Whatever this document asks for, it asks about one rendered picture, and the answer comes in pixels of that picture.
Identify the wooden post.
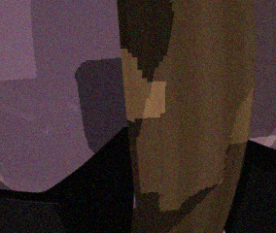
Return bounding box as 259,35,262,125
130,209,138,233

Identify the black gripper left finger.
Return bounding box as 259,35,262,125
0,127,134,233

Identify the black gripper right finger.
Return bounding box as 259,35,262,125
224,140,276,233

